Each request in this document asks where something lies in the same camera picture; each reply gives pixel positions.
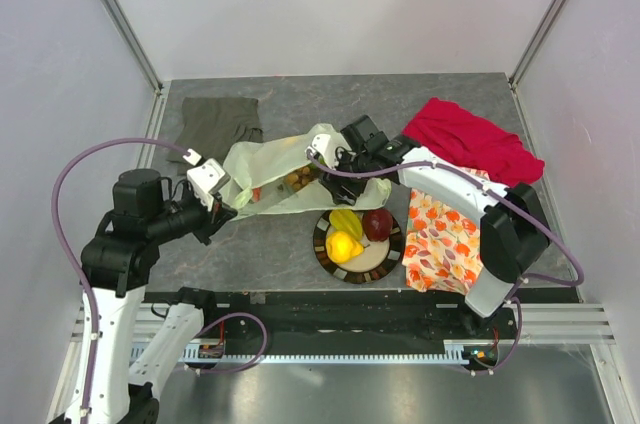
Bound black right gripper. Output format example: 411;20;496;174
318;144;373;206

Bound yellow fake starfruit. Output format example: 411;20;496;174
329;209;364;241

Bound dark red fake apple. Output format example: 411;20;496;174
362;208;394;242

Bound yellow fake pear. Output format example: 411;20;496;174
325;231;364;264

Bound pale green plastic bag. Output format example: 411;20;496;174
222;122;392;221

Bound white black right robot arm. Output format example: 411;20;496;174
306;115;550;338

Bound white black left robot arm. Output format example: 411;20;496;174
55;160;237;423

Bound brown fake walnuts cluster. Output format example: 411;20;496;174
283;165;320;192

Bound fake watermelon slice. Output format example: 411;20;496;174
252;187;262;203

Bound cream plate with dark rim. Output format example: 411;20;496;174
312;211;404;285

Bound dark olive cloth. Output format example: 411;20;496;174
175;97;264;164

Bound orange floral cloth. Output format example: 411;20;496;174
402;189;483;295

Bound red cloth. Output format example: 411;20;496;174
403;97;545;186

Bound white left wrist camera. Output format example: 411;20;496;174
186;158;230;211

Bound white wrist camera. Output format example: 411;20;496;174
306;133;350;169
186;158;230;211

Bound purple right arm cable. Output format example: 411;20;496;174
305;151;585;377

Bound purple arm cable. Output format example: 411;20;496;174
305;151;585;377
50;137;269;418

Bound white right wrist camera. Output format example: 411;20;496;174
306;133;350;169

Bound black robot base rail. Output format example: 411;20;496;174
144;288;519;350

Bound left aluminium frame post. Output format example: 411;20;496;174
68;0;164;91

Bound aluminium frame post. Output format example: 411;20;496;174
68;0;164;91
508;0;601;88

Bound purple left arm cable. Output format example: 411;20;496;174
50;137;269;418

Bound grey slotted cable duct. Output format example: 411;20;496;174
177;342;497;368

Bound right aluminium frame post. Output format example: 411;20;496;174
508;0;601;88

